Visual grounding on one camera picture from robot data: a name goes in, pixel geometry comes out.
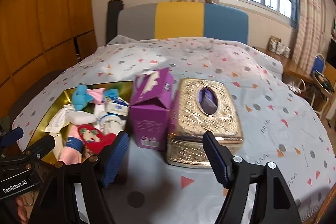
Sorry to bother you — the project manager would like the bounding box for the red strawberry sock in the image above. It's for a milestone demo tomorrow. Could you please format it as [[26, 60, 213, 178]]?
[[77, 124, 117, 155]]

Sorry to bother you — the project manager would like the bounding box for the white folded towel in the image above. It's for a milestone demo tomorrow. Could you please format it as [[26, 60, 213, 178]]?
[[45, 104, 75, 134]]

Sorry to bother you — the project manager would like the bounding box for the blue chair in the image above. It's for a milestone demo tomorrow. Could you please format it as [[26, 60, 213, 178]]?
[[310, 53, 325, 76]]

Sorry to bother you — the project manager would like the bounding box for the wooden side table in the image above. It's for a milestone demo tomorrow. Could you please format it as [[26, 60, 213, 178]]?
[[253, 45, 336, 119]]

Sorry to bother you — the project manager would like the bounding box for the blue plush elephant toy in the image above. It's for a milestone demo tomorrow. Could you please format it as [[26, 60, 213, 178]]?
[[71, 83, 93, 111]]

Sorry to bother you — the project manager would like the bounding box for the white printed wipes pack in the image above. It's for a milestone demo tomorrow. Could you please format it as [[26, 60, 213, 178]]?
[[105, 97, 129, 116]]

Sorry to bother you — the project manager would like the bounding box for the gold metal tin tray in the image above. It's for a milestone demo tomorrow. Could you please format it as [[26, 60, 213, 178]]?
[[26, 81, 134, 164]]

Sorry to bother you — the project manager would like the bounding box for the patterned white tablecloth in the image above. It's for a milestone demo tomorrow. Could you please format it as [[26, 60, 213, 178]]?
[[14, 38, 335, 223]]

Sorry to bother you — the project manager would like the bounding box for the white tissue packet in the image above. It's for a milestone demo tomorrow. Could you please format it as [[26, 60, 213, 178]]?
[[65, 111, 96, 126]]

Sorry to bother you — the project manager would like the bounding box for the orange wooden cabinet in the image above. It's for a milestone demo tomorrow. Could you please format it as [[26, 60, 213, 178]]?
[[1, 0, 97, 116]]

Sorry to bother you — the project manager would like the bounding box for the grey yellow blue sofa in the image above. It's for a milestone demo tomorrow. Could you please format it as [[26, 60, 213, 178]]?
[[117, 2, 248, 44]]

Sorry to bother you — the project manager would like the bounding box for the purple tissue box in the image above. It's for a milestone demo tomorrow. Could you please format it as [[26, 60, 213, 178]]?
[[129, 68, 174, 151]]

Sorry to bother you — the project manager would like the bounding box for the gold ornate tissue box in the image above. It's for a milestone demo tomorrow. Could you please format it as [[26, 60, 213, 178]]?
[[166, 78, 244, 169]]

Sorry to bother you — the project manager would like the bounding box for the cream knit cloth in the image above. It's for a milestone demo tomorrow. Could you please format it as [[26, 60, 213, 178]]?
[[93, 105, 126, 135]]

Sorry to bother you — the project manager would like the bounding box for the right beige curtain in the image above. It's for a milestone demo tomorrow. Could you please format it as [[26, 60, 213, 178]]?
[[292, 0, 327, 74]]

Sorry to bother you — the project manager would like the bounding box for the pink towel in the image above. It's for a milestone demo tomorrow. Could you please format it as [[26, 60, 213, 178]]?
[[59, 125, 83, 165]]

